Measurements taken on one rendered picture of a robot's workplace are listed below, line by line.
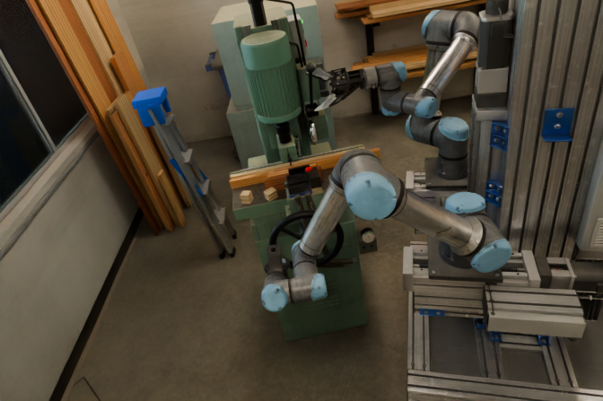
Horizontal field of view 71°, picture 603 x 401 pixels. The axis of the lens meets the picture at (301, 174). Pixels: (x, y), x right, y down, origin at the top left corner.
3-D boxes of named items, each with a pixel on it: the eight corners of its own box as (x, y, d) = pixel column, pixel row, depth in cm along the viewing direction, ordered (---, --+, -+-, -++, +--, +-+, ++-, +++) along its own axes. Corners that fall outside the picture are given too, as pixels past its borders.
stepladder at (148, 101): (214, 262, 280) (127, 106, 217) (217, 237, 302) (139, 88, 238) (237, 256, 279) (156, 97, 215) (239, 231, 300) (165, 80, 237)
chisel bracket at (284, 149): (282, 166, 176) (278, 149, 171) (279, 150, 187) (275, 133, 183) (300, 162, 176) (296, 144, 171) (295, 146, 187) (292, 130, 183)
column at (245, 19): (269, 177, 205) (231, 27, 166) (266, 154, 223) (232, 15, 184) (314, 167, 205) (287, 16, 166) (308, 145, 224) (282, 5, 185)
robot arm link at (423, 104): (499, 30, 159) (431, 127, 149) (472, 28, 166) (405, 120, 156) (494, 4, 151) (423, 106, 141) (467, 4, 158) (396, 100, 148)
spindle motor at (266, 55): (259, 128, 161) (239, 48, 144) (257, 110, 176) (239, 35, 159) (304, 118, 161) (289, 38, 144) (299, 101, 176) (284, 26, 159)
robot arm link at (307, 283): (321, 258, 130) (286, 264, 130) (326, 286, 121) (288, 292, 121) (324, 276, 134) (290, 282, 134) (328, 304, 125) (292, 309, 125)
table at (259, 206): (235, 237, 165) (231, 225, 162) (235, 193, 191) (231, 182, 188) (385, 204, 166) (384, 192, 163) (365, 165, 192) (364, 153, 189)
